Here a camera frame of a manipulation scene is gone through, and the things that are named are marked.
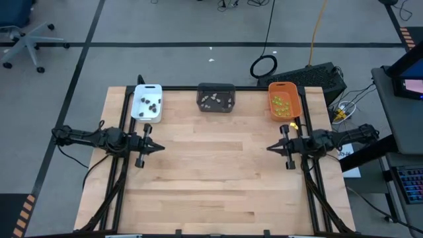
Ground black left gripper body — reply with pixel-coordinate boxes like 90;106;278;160
127;124;153;169

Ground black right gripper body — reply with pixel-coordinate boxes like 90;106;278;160
280;124;303;170

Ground white paper label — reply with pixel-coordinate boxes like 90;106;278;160
336;145;355;161

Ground white plastic bin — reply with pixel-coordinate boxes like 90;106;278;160
130;83;163;124

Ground power strip with yellow plugs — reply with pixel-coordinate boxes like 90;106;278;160
331;100;358;125

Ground orange plastic bin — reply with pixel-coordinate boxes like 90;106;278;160
268;81;303;122

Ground white paper sheet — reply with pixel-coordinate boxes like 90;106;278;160
343;167;362;179

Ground black computer tower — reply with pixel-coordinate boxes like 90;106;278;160
256;61;348;106

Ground grey plastic bin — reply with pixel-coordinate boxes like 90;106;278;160
196;82;237;113

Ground grey side desk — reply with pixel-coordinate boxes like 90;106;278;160
339;65;423;238

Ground backlit computer keyboard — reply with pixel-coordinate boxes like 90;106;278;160
395;165;423;205

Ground black computer monitor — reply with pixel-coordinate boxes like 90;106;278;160
386;41;423;100

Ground orange black hazard tape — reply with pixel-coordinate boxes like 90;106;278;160
399;26;416;50
12;194;36;238

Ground grey office chair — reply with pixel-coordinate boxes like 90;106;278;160
0;0;71;74

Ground black arm base cable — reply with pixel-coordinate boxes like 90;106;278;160
52;145;112;191

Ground black hanging cable with coil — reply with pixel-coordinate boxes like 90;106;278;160
249;0;278;80

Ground black floor cable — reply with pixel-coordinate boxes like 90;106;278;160
345;184;423;234

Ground yellow hanging cable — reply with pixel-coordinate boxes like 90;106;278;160
309;0;328;66

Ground tangled black floor cables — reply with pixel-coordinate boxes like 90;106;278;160
216;0;275;8

